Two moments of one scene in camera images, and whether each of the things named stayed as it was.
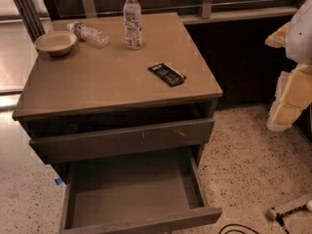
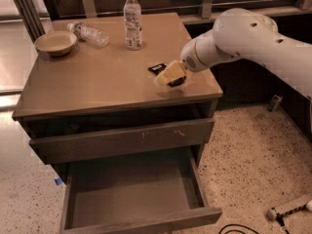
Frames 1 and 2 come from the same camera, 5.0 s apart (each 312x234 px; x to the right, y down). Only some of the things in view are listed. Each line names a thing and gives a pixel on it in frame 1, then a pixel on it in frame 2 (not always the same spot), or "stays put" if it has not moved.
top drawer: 102,143 stays put
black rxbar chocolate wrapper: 167,74 stays put
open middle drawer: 136,191 stays put
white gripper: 300,38 to 189,57
